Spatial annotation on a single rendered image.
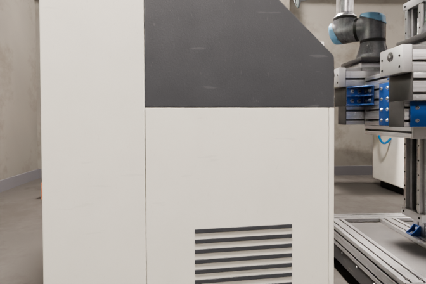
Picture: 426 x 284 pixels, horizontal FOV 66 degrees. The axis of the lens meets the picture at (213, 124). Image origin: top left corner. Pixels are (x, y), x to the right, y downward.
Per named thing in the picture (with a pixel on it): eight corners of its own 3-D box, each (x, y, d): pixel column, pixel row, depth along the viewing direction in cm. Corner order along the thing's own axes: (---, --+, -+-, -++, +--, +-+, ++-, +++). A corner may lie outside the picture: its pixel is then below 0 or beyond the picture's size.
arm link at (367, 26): (381, 35, 154) (381, 6, 154) (352, 40, 163) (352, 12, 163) (389, 40, 163) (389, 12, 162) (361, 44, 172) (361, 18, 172)
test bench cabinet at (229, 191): (334, 357, 104) (335, 107, 103) (147, 380, 95) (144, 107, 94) (265, 262, 174) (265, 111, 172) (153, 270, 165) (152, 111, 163)
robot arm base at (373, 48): (379, 63, 170) (379, 44, 170) (396, 58, 155) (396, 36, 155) (350, 63, 170) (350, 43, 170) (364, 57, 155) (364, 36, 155)
